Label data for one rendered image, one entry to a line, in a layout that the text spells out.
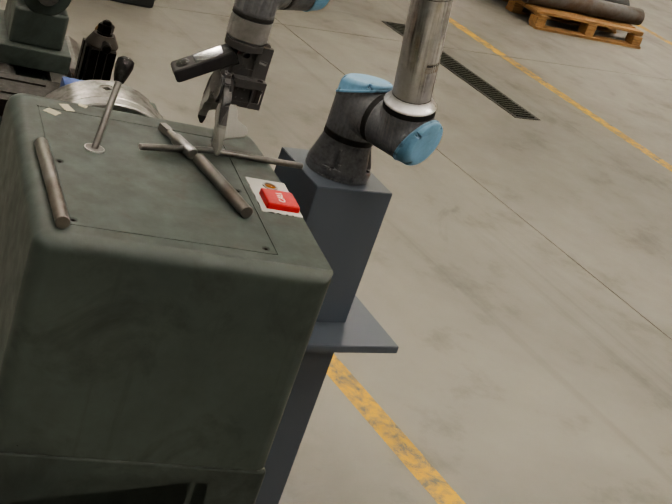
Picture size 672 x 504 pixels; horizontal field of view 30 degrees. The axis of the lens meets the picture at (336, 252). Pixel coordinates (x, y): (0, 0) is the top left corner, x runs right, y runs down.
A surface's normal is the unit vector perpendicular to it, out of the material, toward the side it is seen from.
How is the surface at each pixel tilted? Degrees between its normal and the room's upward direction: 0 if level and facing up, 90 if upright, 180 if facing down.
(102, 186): 0
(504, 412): 0
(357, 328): 0
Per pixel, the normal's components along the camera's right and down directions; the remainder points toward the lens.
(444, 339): 0.31, -0.86
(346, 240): 0.43, 0.51
